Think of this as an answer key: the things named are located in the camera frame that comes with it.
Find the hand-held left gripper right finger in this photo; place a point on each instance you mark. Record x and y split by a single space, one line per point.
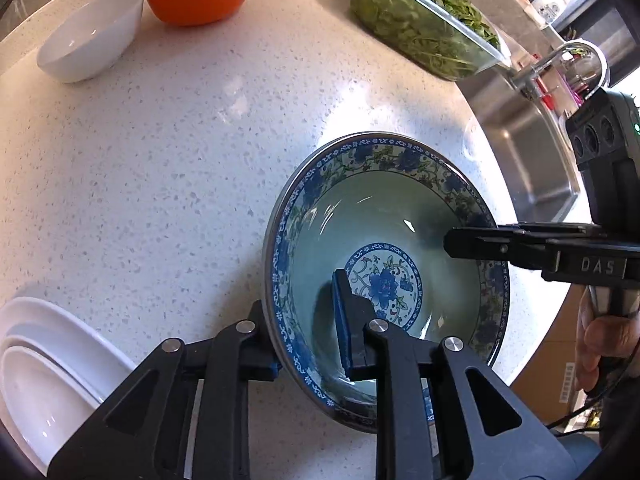
342 325

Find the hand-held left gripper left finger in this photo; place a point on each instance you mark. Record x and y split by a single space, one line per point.
271 369

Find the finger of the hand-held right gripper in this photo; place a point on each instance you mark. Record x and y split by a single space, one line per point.
550 230
490 247

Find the blue patterned ceramic bowl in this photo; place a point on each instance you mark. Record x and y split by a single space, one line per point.
360 210

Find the large white plate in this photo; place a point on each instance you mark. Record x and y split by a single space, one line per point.
75 330

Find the small white plate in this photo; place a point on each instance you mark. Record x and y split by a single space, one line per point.
40 410

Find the small white bowl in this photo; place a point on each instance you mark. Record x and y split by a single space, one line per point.
85 45

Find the person's right hand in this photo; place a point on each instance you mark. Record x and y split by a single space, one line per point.
595 350

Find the stainless steel sink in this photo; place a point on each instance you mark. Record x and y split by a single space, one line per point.
525 160

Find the cardboard box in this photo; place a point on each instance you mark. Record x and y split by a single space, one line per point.
550 360

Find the chrome faucet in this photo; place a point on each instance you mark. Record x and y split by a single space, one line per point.
545 60

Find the clear plastic container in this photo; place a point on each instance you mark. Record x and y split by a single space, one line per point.
480 57

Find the leafy greens in clear container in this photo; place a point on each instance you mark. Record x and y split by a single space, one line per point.
415 25

